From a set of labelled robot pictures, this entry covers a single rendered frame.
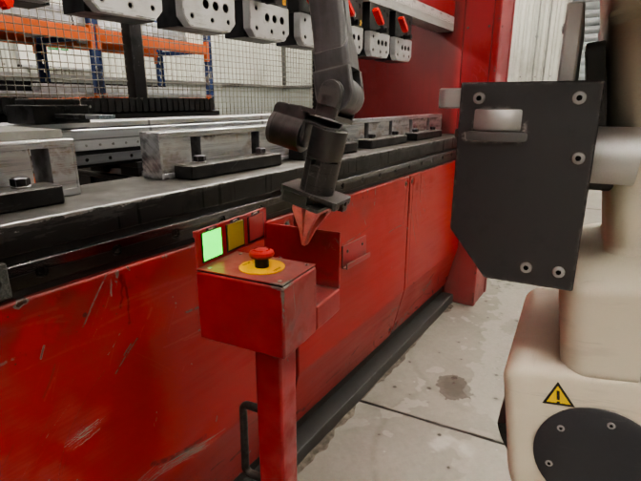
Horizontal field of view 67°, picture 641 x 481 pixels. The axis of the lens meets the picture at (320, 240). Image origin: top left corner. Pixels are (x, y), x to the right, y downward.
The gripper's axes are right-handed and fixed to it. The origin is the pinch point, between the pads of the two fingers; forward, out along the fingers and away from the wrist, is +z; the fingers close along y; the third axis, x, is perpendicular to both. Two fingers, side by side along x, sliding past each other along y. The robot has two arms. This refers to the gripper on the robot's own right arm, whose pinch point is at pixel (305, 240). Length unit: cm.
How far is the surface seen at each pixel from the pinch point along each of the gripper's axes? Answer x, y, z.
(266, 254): 11.0, 1.0, -0.4
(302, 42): -52, 36, -29
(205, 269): 15.0, 8.9, 4.2
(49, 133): 34.1, 18.2, -16.0
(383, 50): -101, 31, -32
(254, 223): -0.2, 10.7, 1.0
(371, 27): -92, 34, -38
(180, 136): -9.0, 37.0, -6.9
